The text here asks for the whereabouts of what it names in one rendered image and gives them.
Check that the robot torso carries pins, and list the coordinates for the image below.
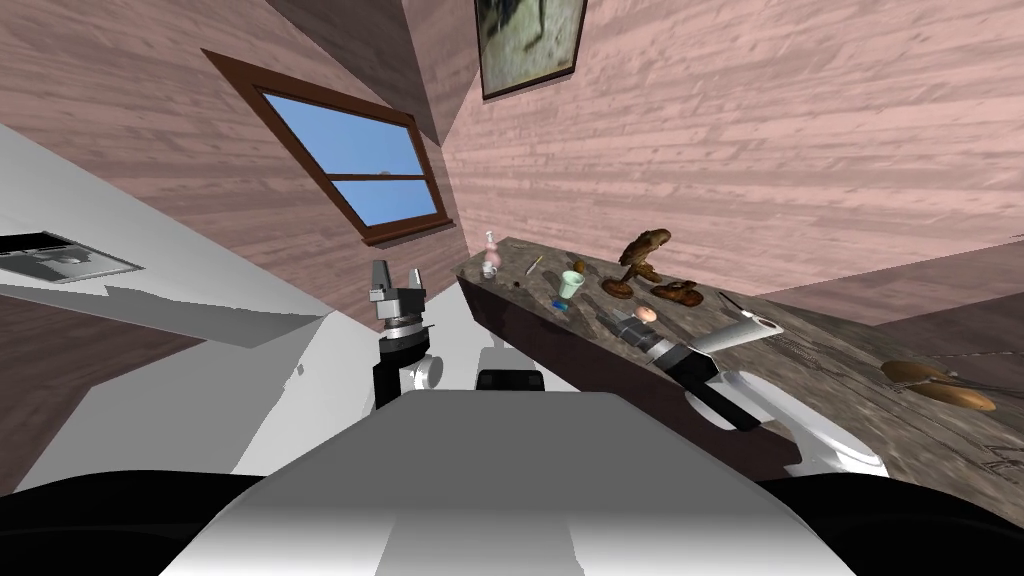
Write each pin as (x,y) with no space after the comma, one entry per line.
(496,480)

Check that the brown bread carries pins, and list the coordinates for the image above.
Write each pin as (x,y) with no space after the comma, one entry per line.
(678,293)

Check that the dark wooden table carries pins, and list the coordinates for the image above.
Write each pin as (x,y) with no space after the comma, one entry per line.
(840,376)

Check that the pale green cup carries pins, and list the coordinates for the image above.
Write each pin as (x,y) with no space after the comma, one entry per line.
(571,284)

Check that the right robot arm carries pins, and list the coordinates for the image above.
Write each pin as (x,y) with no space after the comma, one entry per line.
(768,408)

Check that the dark framed wall picture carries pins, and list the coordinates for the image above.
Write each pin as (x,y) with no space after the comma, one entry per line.
(528,40)

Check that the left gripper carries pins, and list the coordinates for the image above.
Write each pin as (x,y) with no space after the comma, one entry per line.
(398,304)

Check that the small white mug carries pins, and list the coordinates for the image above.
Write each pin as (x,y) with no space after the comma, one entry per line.
(489,272)

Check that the brown framed window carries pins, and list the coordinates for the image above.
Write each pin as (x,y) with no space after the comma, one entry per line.
(360,164)

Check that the thin pencil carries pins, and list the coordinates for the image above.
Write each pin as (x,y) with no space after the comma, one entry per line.
(534,265)

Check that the brown bird statue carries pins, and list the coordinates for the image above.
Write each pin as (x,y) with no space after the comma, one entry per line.
(638,260)

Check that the white utensil with black tip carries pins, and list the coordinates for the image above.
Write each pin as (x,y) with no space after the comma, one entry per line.
(736,334)

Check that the peach coloured egg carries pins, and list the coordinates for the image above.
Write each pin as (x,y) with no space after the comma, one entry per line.
(645,314)

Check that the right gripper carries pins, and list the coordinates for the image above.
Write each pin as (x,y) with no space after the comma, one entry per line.
(632,332)

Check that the pink bottle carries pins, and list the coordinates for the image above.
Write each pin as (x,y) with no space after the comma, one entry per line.
(492,254)

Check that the grey sink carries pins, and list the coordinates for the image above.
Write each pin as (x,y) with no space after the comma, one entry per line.
(64,258)

